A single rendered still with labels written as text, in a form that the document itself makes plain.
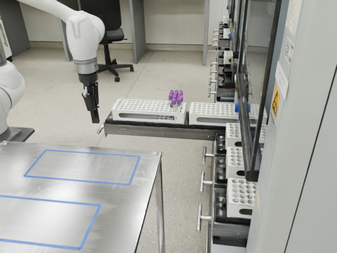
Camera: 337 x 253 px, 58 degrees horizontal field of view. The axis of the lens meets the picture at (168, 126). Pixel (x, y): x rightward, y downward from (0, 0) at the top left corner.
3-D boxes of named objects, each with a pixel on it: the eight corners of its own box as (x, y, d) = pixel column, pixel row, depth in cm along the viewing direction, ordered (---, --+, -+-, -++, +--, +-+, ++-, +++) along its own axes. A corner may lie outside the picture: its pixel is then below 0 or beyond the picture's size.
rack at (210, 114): (262, 118, 125) (264, 105, 121) (265, 131, 116) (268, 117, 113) (190, 115, 129) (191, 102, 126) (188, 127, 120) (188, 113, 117)
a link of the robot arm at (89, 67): (100, 53, 120) (102, 68, 123) (78, 53, 121) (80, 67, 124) (92, 61, 112) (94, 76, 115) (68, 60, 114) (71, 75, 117)
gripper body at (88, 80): (92, 75, 116) (96, 97, 121) (100, 67, 123) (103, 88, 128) (73, 75, 117) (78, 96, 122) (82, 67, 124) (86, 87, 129)
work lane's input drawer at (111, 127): (268, 130, 129) (271, 112, 125) (273, 149, 118) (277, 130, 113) (105, 121, 139) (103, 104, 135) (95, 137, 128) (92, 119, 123)
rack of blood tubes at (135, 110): (186, 114, 129) (186, 101, 126) (184, 126, 121) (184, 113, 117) (119, 111, 133) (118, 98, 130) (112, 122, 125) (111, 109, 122)
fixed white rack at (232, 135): (307, 141, 110) (311, 127, 107) (314, 158, 101) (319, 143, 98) (224, 136, 114) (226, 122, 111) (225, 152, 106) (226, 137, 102)
